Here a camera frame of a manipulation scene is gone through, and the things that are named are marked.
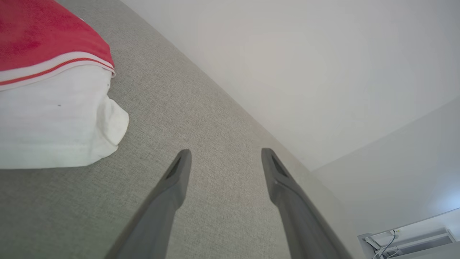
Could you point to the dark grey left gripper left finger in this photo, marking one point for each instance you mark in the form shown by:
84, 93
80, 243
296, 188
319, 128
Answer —
165, 201

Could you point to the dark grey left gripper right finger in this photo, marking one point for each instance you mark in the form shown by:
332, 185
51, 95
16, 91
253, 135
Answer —
298, 216

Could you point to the red and white shirt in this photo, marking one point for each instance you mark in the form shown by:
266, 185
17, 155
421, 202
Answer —
54, 126

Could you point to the grey fabric sofa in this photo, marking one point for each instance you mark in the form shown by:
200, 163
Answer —
215, 126

